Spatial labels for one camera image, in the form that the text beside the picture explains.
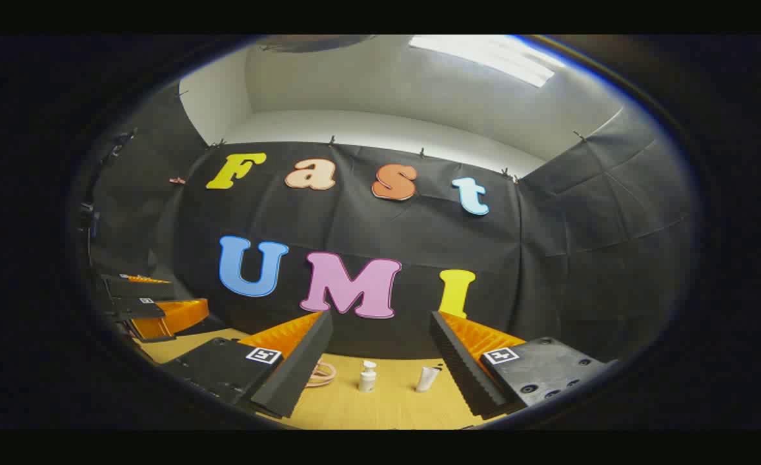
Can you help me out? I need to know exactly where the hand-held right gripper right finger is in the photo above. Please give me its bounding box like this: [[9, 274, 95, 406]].
[[429, 310, 616, 419]]

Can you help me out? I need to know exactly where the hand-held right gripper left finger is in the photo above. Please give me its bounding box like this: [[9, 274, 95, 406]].
[[159, 310, 334, 419]]

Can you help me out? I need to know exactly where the pink suitcase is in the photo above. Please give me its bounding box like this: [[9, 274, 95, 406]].
[[306, 360, 338, 388]]

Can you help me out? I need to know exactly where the white squeeze tube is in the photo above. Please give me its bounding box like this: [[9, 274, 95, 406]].
[[416, 364, 444, 393]]

